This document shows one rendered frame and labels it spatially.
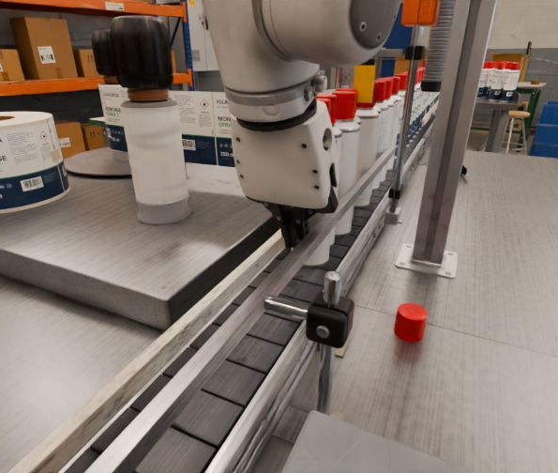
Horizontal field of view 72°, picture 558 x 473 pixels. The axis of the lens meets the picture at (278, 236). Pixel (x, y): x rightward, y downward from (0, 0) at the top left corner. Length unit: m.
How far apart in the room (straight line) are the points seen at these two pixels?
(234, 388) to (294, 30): 0.27
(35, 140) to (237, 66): 0.55
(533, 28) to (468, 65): 7.55
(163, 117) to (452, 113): 0.40
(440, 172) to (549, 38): 7.53
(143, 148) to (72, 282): 0.22
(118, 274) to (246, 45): 0.33
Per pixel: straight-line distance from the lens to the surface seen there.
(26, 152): 0.81
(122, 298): 0.51
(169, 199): 0.64
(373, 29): 0.26
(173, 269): 0.52
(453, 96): 0.58
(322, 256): 0.50
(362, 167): 0.68
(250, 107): 0.33
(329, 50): 0.25
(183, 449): 0.32
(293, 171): 0.37
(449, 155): 0.60
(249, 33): 0.30
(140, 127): 0.62
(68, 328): 0.54
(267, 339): 0.39
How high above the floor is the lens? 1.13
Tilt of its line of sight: 26 degrees down
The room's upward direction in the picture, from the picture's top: straight up
